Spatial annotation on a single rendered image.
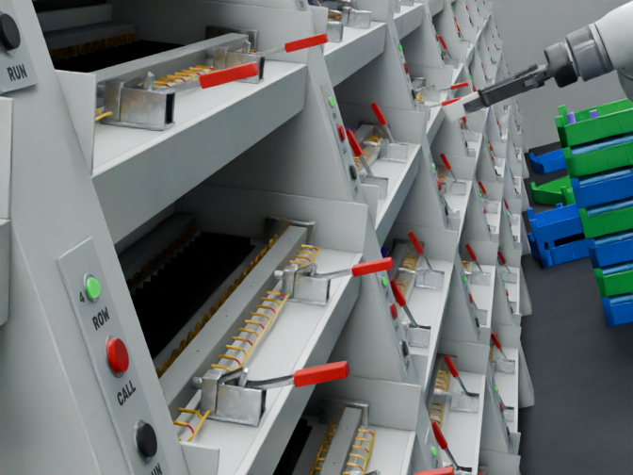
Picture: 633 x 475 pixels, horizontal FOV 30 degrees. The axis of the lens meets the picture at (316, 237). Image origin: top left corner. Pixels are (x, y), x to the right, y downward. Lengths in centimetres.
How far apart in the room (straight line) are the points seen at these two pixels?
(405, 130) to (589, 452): 86
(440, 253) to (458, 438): 34
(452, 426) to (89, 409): 125
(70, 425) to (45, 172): 11
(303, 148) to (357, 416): 27
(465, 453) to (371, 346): 47
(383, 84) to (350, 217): 71
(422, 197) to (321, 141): 73
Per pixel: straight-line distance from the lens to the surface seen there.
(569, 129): 301
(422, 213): 190
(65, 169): 57
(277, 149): 119
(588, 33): 210
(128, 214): 66
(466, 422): 177
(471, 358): 196
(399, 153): 171
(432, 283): 175
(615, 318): 313
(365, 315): 121
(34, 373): 52
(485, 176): 331
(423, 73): 257
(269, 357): 88
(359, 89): 188
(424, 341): 149
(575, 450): 246
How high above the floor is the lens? 97
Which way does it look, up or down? 10 degrees down
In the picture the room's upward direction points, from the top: 17 degrees counter-clockwise
